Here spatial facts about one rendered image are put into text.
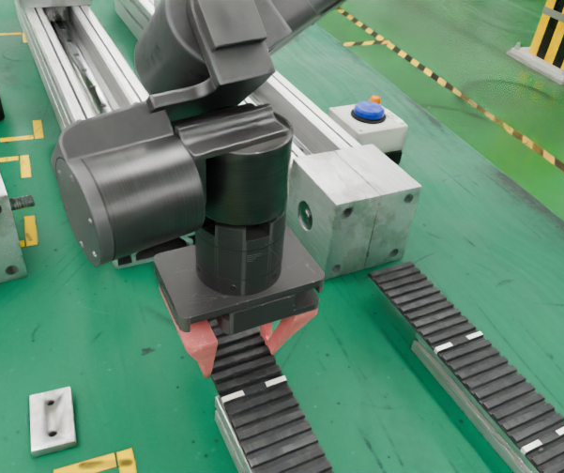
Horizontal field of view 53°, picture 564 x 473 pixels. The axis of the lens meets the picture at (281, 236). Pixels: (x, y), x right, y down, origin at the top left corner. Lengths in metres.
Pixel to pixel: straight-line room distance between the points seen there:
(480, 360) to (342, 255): 0.17
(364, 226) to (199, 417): 0.24
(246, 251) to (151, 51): 0.12
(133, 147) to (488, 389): 0.33
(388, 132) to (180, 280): 0.45
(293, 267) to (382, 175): 0.23
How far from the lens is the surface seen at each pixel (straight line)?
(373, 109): 0.77
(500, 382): 0.50
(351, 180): 0.57
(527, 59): 3.93
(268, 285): 0.37
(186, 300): 0.36
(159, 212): 0.29
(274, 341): 0.44
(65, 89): 0.76
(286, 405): 0.42
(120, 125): 0.30
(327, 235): 0.55
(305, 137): 0.71
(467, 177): 0.82
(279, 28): 0.34
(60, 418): 0.47
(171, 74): 0.33
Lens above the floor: 1.17
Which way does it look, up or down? 38 degrees down
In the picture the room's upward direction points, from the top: 6 degrees clockwise
